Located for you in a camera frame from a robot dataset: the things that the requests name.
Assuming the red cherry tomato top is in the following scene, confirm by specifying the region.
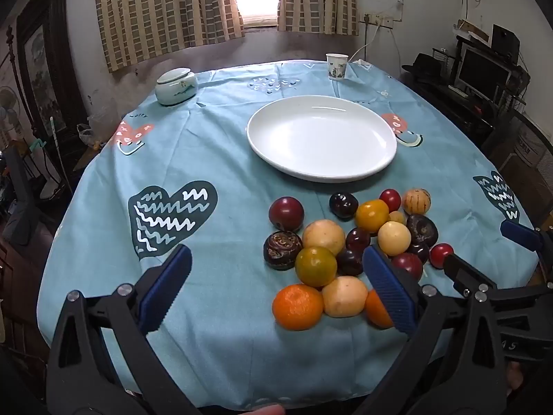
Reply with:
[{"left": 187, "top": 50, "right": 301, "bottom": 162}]
[{"left": 379, "top": 188, "right": 402, "bottom": 213}]

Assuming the framed picture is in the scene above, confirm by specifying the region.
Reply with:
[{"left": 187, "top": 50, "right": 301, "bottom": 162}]
[{"left": 16, "top": 0, "right": 87, "bottom": 141}]

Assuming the large beige pear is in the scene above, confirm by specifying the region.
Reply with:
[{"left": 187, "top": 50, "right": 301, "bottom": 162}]
[{"left": 302, "top": 219, "right": 346, "bottom": 256}]

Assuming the striped curtain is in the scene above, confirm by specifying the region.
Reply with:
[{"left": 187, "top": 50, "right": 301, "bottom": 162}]
[
  {"left": 278, "top": 0, "right": 359, "bottom": 36},
  {"left": 95, "top": 0, "right": 244, "bottom": 73}
]

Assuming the pale yellow round fruit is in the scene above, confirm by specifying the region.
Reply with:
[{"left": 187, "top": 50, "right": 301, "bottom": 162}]
[{"left": 378, "top": 221, "right": 412, "bottom": 257}]

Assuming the right striped curtain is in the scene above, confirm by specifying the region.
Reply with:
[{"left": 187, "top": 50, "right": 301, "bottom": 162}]
[{"left": 278, "top": 0, "right": 359, "bottom": 36}]

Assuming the white ceramic lidded jar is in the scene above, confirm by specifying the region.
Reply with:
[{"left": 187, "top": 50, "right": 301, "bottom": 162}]
[{"left": 154, "top": 67, "right": 198, "bottom": 106}]

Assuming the beige pear front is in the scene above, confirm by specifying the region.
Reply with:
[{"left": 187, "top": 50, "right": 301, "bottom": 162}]
[{"left": 321, "top": 275, "right": 368, "bottom": 317}]

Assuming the computer monitor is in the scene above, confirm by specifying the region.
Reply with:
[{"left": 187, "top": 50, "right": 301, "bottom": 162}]
[{"left": 457, "top": 47, "right": 511, "bottom": 103}]

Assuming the white oval plate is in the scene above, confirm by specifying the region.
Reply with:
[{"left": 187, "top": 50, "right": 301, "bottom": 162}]
[{"left": 246, "top": 95, "right": 397, "bottom": 183}]

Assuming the orange mandarin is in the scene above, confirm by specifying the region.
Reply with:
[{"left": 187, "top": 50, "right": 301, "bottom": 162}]
[
  {"left": 272, "top": 284, "right": 324, "bottom": 331},
  {"left": 365, "top": 289, "right": 394, "bottom": 330}
]

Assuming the orange yellow tomato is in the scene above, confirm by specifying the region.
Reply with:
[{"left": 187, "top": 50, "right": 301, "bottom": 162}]
[{"left": 354, "top": 199, "right": 389, "bottom": 234}]

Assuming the left striped curtain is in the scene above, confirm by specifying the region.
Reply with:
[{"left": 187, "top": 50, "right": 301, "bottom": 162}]
[{"left": 95, "top": 0, "right": 244, "bottom": 73}]

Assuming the large red plum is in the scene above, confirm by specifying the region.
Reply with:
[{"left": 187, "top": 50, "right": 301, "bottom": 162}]
[{"left": 268, "top": 197, "right": 304, "bottom": 231}]

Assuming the right hand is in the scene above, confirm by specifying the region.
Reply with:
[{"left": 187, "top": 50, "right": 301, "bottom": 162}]
[{"left": 506, "top": 362, "right": 523, "bottom": 395}]

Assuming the small tan longan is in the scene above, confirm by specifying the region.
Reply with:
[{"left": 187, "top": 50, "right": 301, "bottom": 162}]
[{"left": 389, "top": 211, "right": 406, "bottom": 225}]

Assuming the small dark plum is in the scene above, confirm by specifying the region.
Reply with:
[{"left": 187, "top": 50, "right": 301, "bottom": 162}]
[{"left": 407, "top": 243, "right": 429, "bottom": 265}]

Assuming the dark red plum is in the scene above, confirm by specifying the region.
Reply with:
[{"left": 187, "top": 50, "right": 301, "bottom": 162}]
[{"left": 346, "top": 227, "right": 372, "bottom": 256}]

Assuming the standing fan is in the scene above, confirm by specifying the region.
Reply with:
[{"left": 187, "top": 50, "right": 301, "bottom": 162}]
[{"left": 0, "top": 86, "right": 24, "bottom": 140}]

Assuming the paper cup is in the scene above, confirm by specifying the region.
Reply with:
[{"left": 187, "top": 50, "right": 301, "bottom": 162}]
[{"left": 326, "top": 54, "right": 349, "bottom": 80}]

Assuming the dark plum top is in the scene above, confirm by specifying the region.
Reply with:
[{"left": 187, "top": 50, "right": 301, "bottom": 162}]
[{"left": 329, "top": 192, "right": 359, "bottom": 220}]

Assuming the dark passion fruit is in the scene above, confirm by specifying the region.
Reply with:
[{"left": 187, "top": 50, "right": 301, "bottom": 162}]
[{"left": 406, "top": 214, "right": 439, "bottom": 247}]

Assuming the green yellow tomato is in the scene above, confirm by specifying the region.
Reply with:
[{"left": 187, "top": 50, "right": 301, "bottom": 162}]
[{"left": 294, "top": 246, "right": 337, "bottom": 288}]

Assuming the striped beige melon fruit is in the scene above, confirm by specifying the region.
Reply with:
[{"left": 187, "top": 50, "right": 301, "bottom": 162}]
[{"left": 402, "top": 188, "right": 431, "bottom": 215}]

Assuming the red cherry tomato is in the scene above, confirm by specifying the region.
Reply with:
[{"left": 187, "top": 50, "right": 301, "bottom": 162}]
[
  {"left": 379, "top": 188, "right": 402, "bottom": 213},
  {"left": 429, "top": 243, "right": 454, "bottom": 270}
]

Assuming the brown passion fruit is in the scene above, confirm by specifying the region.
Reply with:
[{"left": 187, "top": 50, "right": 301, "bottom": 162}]
[{"left": 262, "top": 230, "right": 303, "bottom": 271}]

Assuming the left hand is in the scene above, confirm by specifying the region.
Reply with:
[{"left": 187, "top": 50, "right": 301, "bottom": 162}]
[{"left": 243, "top": 404, "right": 286, "bottom": 415}]

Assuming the black speaker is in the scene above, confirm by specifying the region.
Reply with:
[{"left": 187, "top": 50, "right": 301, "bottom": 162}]
[{"left": 491, "top": 25, "right": 520, "bottom": 66}]

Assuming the black hat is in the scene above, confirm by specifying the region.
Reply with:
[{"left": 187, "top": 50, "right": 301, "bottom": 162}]
[{"left": 401, "top": 53, "right": 441, "bottom": 81}]

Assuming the wall power strip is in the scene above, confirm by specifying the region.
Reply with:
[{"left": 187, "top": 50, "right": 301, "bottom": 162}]
[{"left": 362, "top": 13, "right": 395, "bottom": 29}]

